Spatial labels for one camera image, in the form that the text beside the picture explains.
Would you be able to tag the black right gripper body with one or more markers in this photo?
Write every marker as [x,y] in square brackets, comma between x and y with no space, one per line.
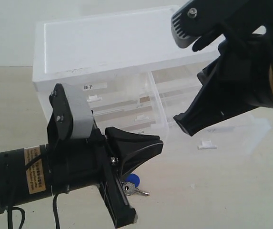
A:
[246,75]

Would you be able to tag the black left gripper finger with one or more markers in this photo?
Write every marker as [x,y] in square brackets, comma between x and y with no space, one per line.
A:
[131,150]

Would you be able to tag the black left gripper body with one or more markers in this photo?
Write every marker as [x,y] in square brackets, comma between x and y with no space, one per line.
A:
[83,162]

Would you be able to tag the clear bottom wide drawer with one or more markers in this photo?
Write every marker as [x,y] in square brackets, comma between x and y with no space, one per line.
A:
[146,127]

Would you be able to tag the clear middle wide drawer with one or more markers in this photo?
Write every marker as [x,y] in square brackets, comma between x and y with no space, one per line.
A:
[160,108]

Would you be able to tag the key bunch with blue tag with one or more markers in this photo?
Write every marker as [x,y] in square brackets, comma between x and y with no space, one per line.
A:
[130,186]

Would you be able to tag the clear wide drawer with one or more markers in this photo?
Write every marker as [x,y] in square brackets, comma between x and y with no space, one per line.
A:
[160,108]
[146,127]

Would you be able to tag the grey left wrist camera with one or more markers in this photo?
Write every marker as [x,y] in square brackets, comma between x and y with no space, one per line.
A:
[71,117]

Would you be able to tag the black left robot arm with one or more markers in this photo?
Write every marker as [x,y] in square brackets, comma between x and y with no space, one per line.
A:
[24,177]

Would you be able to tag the white plastic drawer cabinet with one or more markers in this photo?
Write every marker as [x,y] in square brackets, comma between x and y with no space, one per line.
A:
[123,43]

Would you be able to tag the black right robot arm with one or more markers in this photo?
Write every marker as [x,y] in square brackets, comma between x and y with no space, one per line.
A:
[232,85]

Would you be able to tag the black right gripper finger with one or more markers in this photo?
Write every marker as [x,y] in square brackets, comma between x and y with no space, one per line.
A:
[208,74]
[212,104]

